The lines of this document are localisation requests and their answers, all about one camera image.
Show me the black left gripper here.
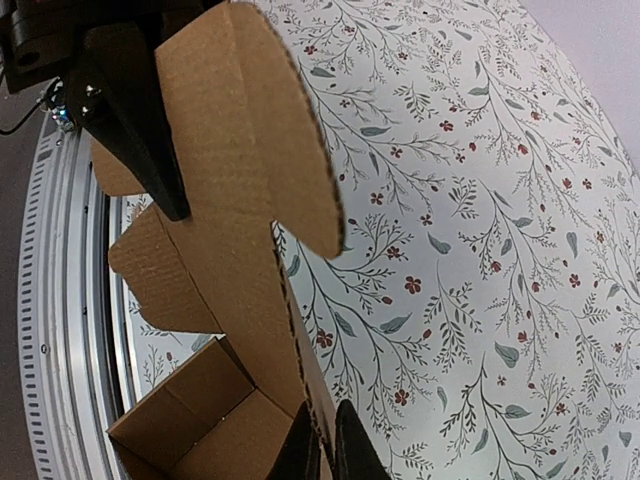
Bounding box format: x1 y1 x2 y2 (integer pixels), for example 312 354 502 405
1 1 218 221

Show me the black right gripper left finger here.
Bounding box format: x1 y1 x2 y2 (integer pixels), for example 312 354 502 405
272 402 321 480

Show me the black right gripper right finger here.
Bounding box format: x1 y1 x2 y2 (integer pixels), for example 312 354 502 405
333 399 390 480

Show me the brown cardboard box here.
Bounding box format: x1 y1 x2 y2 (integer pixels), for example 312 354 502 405
108 2 344 479

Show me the floral patterned table mat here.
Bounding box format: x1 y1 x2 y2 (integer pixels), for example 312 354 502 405
117 0 640 480

